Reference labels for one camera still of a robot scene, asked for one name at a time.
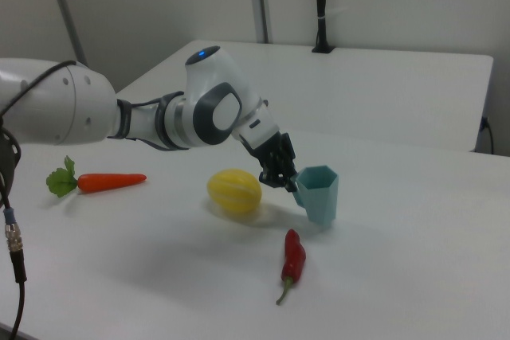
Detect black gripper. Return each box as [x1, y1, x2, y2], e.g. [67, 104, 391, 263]
[242, 131, 300, 193]

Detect teal hexagonal plastic mug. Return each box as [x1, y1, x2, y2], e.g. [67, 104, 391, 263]
[293, 164, 340, 225]

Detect yellow striped toy melon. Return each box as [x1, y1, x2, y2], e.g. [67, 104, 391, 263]
[206, 168, 263, 213]

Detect red toy chili pepper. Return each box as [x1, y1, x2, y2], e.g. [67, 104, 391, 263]
[276, 229, 308, 305]

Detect black pole with square base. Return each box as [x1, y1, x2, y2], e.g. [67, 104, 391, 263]
[311, 0, 335, 54]

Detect orange toy carrot green leaves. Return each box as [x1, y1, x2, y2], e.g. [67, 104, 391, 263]
[45, 155, 147, 198]

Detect black wall cable with plug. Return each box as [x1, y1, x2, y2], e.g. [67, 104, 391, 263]
[480, 115, 496, 154]

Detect black cable with metal connector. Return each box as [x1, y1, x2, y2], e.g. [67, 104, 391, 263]
[0, 60, 77, 340]

